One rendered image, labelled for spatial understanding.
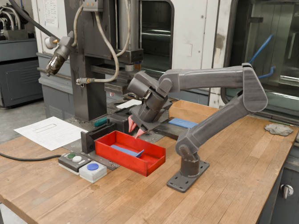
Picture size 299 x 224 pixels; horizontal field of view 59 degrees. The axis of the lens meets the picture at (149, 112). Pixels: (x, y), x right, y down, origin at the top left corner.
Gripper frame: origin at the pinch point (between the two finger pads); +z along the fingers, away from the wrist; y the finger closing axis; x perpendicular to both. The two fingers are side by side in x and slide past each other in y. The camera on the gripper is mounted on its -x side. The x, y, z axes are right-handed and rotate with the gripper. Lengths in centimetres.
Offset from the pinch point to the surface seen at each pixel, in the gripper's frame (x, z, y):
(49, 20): -93, 65, 166
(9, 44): -125, 167, 264
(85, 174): 18.0, 11.8, -0.2
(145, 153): -6.9, 8.9, -6.2
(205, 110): -55, 2, -6
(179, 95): -82, 21, 17
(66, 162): 17.7, 16.6, 8.7
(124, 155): 4.8, 6.2, -3.2
